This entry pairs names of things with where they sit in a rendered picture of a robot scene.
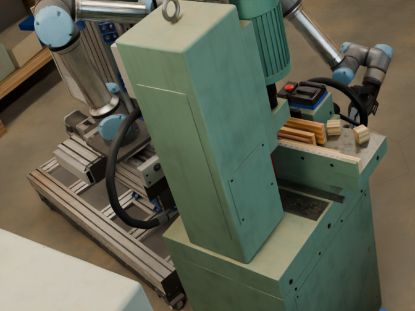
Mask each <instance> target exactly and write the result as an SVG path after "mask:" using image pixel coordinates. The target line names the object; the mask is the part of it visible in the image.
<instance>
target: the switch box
mask: <svg viewBox="0 0 415 311"><path fill-rule="evenodd" d="M111 50H112V53H113V55H114V58H115V61H116V63H117V66H118V68H119V71H120V74H121V76H122V79H123V81H124V84H125V87H126V89H127V92H128V95H129V97H131V98H134V99H136V97H135V94H134V92H133V89H132V86H131V84H130V80H129V79H128V75H127V73H126V70H125V67H124V65H123V62H122V59H121V57H120V54H119V51H118V49H117V46H116V44H115V43H114V44H112V45H111Z"/></svg>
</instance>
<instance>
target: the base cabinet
mask: <svg viewBox="0 0 415 311"><path fill-rule="evenodd" d="M170 257H171V259H172V262H173V264H174V267H175V269H176V271H177V274H178V277H179V278H180V281H181V284H182V286H183V288H184V291H185V294H186V295H187V298H188V301H189V303H190V305H191V308H192V310H193V311H379V309H380V307H381V305H382V299H381V293H380V281H379V270H378V264H377V253H376V246H375V235H374V224H373V218H372V207H371V195H370V189H369V179H368V180H367V181H366V183H365V185H364V186H363V188H362V189H361V190H360V192H359V193H358V192H356V194H355V195H354V197H353V198H352V200H351V201H350V203H349V204H348V205H347V207H346V209H345V210H344V211H343V213H342V214H341V215H340V217H339V219H338V220H337V222H336V223H335V224H334V226H333V228H332V229H331V230H330V232H329V233H328V235H327V236H326V238H325V239H324V241H323V242H322V244H321V245H320V246H319V248H318V250H317V251H316V253H315V254H314V255H313V257H312V259H311V260H310V261H309V263H308V264H307V266H306V267H305V269H304V270H303V272H302V273H301V275H300V276H299V278H298V279H297V280H296V282H295V283H294V285H293V286H292V288H291V290H290V291H289V292H288V294H287V295H286V296H285V298H284V300H282V299H279V298H277V297H274V296H272V295H270V294H267V293H265V292H262V291H260V290H257V289H255V288H252V287H250V286H247V285H245V284H243V283H240V282H238V281H235V280H233V279H230V278H227V277H226V276H223V275H220V274H218V273H216V272H213V271H210V270H208V269H206V268H203V267H200V266H199V265H196V264H193V263H191V262H189V261H186V260H183V259H181V258H179V257H176V256H174V255H172V254H170Z"/></svg>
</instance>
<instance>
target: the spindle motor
mask: <svg viewBox="0 0 415 311"><path fill-rule="evenodd" d="M228 1H229V4H233V5H235V6H236V8H237V12H238V17H239V20H249V21H252V23H253V28H254V34H255V37H256V42H257V46H258V51H259V56H260V60H261V65H262V71H263V74H264V79H265V82H266V86H267V85H271V84H273V83H276V82H278V81H280V80H281V79H283V78H285V77H286V76H287V75H288V74H289V73H290V71H291V67H292V64H291V58H290V51H289V48H288V41H287V35H286V31H285V24H284V21H283V14H282V8H281V3H280V0H228Z"/></svg>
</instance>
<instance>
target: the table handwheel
mask: <svg viewBox="0 0 415 311"><path fill-rule="evenodd" d="M307 81H311V82H315V83H323V84H325V85H326V86H331V87H333V88H336V89H338V90H339V91H341V92H343V93H344V94H345V95H347V96H348V97H349V98H350V99H351V100H352V101H353V103H354V104H355V106H356V108H357V110H358V112H359V117H360V123H359V122H357V121H355V120H353V119H350V118H348V117H346V116H344V115H343V114H341V113H340V108H339V106H338V105H337V104H336V103H334V102H333V108H334V112H335V113H334V114H337V115H340V119H342V120H344V121H346V122H349V123H351V124H352V125H354V126H360V125H364V126H365V127H367V124H368V116H367V110H366V108H365V105H364V104H363V102H362V100H361V99H360V97H359V96H358V95H357V94H356V93H355V92H354V91H353V90H352V89H351V88H350V87H348V86H347V85H345V84H344V83H342V82H340V81H338V80H334V79H332V78H327V77H315V78H311V79H308V80H307Z"/></svg>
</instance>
